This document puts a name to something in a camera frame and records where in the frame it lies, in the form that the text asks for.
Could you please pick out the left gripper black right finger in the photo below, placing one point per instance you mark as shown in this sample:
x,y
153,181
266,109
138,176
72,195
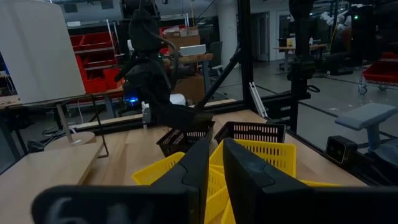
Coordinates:
x,y
264,199

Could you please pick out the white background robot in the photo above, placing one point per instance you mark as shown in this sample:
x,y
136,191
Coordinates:
x,y
334,18

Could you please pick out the wooden top desk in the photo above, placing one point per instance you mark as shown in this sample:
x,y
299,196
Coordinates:
x,y
192,58

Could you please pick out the wooden background table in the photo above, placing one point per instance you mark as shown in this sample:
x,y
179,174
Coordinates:
x,y
102,92

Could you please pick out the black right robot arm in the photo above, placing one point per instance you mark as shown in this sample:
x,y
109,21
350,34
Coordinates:
x,y
144,31

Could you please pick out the large cardboard box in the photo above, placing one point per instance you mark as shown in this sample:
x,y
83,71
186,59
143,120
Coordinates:
x,y
189,87

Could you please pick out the wooden shelf with black frame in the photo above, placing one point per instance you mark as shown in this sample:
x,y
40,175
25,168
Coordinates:
x,y
37,177

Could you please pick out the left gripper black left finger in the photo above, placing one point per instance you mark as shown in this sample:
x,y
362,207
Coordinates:
x,y
174,199

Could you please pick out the white board on stand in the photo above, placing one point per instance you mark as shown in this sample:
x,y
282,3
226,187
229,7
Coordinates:
x,y
37,46

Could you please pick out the white aluminium rail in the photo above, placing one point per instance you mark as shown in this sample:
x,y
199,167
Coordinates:
x,y
258,99

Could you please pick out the black metal rig frame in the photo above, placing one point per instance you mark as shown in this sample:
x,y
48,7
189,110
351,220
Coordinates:
x,y
245,46

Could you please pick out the white box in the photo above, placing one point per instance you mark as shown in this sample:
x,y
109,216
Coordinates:
x,y
192,49

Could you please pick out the distant wooden table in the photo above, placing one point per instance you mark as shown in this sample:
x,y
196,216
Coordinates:
x,y
298,47

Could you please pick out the red bin cart on wheels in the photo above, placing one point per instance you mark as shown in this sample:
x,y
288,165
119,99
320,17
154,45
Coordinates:
x,y
381,73

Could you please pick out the grey padded chair armrest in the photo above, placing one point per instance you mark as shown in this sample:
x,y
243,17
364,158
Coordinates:
x,y
367,116

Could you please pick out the grey office chair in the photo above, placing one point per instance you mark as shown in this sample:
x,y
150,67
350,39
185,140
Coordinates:
x,y
215,53

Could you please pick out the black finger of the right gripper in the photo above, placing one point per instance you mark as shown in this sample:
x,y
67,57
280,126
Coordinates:
x,y
183,126
174,112

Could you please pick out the small black table-level camera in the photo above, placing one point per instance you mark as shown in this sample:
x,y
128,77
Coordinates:
x,y
337,149

